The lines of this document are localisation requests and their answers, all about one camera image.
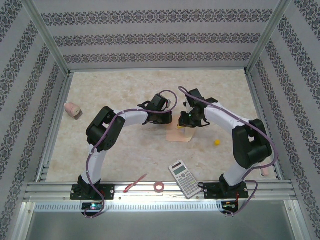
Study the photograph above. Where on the yellow glue stick cap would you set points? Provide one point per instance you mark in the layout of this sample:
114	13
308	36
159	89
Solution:
217	142

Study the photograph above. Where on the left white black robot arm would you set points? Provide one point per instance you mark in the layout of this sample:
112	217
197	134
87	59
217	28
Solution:
132	116

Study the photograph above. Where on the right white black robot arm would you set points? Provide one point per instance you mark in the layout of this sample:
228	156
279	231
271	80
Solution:
220	115

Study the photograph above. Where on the white calculator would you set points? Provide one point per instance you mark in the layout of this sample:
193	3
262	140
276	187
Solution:
185	178

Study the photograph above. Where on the pink tape roll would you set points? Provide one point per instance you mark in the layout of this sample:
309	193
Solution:
158	187

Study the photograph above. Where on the red pen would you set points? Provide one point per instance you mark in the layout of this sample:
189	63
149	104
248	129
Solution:
135	183

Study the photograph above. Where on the pink pencil sharpener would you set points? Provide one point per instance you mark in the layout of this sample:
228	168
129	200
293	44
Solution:
72	110

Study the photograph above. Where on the pink eraser block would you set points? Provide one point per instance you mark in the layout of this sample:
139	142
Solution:
265	172

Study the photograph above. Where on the grey metal panel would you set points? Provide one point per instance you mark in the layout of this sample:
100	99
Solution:
160	227

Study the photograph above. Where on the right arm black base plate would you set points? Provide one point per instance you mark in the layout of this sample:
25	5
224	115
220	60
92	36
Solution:
212	191

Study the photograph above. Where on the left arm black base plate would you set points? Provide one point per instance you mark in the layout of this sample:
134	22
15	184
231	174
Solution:
108	191

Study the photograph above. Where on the aluminium frame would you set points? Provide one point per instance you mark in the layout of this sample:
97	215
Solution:
50	188

